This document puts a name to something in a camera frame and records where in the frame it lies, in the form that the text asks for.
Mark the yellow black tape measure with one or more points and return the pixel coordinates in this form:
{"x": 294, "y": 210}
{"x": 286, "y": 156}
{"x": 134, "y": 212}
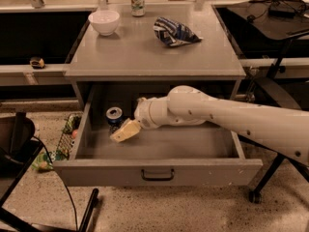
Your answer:
{"x": 37, "y": 63}

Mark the black power adapter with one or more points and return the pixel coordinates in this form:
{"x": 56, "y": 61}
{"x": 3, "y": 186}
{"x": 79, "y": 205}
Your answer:
{"x": 282, "y": 9}

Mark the wire basket with items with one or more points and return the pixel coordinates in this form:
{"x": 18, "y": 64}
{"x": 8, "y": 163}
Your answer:
{"x": 68, "y": 136}

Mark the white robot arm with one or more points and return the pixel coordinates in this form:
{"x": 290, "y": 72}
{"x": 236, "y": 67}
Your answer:
{"x": 283, "y": 130}

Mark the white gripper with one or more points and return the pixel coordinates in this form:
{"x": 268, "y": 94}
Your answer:
{"x": 143, "y": 112}

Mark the blue white chip bag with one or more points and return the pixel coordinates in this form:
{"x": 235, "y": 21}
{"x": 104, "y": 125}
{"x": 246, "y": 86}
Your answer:
{"x": 173, "y": 33}

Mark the black drawer handle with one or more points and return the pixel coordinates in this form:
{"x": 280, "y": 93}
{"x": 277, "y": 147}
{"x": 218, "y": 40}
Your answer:
{"x": 157, "y": 176}

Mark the open grey top drawer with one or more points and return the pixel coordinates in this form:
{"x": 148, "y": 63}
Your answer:
{"x": 202, "y": 155}

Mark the green snack bag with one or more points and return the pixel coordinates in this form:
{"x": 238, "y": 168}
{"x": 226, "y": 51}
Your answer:
{"x": 43, "y": 162}

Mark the blue pepsi can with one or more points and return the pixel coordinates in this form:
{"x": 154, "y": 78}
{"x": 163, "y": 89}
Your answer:
{"x": 114, "y": 117}

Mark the green white soda can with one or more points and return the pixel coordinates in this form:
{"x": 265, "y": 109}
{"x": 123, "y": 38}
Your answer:
{"x": 137, "y": 7}

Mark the black chair with cable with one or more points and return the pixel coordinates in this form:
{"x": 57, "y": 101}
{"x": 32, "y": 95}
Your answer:
{"x": 19, "y": 148}

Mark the white bowl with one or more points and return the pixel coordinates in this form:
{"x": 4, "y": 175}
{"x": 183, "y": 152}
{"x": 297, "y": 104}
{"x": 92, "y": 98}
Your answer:
{"x": 104, "y": 22}

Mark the grey drawer cabinet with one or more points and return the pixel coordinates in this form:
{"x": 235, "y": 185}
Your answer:
{"x": 134, "y": 53}

